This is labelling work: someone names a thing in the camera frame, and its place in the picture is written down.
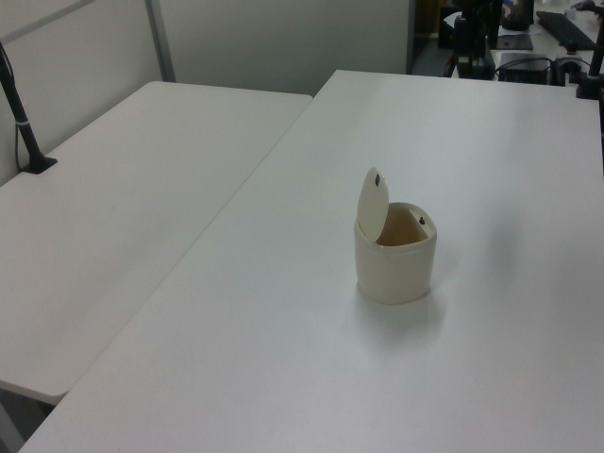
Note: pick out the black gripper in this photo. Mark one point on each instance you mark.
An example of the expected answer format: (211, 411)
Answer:
(481, 7)

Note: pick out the cream plastic trash bin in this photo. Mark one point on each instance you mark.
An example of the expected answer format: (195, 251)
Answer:
(391, 273)

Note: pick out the black flat mat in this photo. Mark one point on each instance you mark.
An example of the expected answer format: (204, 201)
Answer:
(514, 42)

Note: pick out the black electronics box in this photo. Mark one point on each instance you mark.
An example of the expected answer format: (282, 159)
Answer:
(524, 68)

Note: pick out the black keyboard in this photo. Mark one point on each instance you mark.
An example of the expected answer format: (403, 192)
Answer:
(566, 29)

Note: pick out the white side table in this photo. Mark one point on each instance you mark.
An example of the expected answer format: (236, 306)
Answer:
(132, 198)

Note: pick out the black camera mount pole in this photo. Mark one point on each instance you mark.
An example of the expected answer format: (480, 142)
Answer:
(592, 80)

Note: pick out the grey aluminium partition post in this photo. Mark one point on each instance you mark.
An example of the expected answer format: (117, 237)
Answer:
(160, 42)

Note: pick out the black camera pole with clamp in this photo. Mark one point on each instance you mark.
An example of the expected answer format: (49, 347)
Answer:
(21, 118)

